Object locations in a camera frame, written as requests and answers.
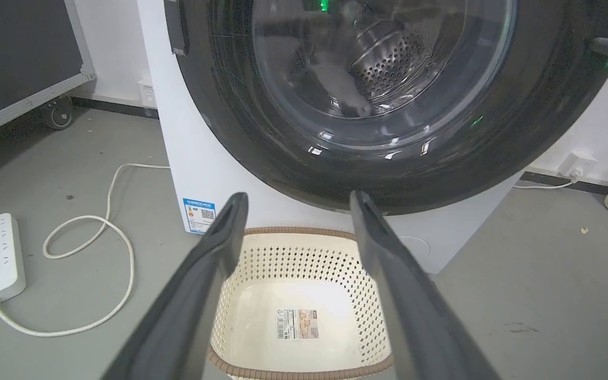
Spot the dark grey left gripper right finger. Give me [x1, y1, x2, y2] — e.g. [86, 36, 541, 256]
[349, 190, 500, 380]

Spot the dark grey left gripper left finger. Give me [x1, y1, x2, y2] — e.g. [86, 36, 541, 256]
[102, 192, 249, 380]

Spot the white front-load washing machine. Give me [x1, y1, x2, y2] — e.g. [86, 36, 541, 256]
[136, 0, 526, 274]

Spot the round dark glass washer door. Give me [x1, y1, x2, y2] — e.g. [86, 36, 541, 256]
[164, 0, 608, 215]

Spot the blue energy label sticker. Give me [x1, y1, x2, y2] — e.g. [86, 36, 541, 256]
[183, 198, 216, 233]

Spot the cream perforated laundry basket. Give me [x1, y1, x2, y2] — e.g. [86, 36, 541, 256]
[208, 227, 393, 380]

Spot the black caster wheel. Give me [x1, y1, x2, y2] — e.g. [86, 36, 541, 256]
[44, 96, 74, 130]

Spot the white power strip cable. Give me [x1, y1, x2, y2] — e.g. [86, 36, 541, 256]
[0, 164, 171, 337]

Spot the white wall socket with plug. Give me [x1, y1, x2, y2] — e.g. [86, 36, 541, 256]
[557, 152, 598, 180]

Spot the white appliance power cord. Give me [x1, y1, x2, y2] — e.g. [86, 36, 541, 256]
[513, 178, 579, 189]

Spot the white wall outlet plate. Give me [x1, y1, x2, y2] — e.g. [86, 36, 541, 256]
[137, 79, 157, 109]

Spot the black panel with aluminium frame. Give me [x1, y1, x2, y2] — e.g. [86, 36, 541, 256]
[0, 0, 95, 146]

